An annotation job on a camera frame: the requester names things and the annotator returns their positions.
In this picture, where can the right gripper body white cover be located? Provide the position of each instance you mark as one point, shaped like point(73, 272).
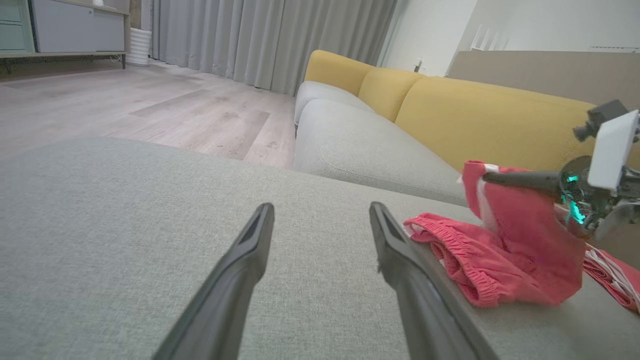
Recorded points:
point(615, 150)

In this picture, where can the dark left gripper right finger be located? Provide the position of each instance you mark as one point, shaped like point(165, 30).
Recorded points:
point(425, 300)

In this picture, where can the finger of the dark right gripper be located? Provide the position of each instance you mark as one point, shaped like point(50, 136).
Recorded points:
point(530, 180)

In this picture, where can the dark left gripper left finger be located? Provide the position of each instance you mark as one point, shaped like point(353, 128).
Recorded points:
point(235, 280)

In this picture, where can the red shorts with white stripe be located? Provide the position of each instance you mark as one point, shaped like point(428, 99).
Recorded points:
point(525, 250)

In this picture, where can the red Bulls 23 jersey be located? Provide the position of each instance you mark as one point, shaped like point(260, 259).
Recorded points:
point(615, 280)

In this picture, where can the yellow sofa backrest cushion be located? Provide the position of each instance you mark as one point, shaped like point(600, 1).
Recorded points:
point(475, 115)
point(335, 67)
point(385, 90)

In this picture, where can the tan panel behind sofa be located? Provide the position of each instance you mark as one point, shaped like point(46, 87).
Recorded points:
point(525, 70)

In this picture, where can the large grey sofa ottoman cushion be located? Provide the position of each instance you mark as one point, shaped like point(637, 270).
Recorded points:
point(100, 225)

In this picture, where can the grey sofa seat cushion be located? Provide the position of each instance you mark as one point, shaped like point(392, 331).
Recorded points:
point(320, 92)
point(360, 145)

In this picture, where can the grey pleated curtain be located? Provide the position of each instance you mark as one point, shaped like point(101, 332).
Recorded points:
point(275, 35)

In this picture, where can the white ribbed floor vase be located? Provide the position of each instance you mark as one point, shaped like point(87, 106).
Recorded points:
point(138, 47)

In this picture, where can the low grey and green cabinet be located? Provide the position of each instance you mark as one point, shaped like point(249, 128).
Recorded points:
point(75, 25)

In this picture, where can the wall power outlet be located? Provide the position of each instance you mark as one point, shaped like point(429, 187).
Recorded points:
point(418, 65)

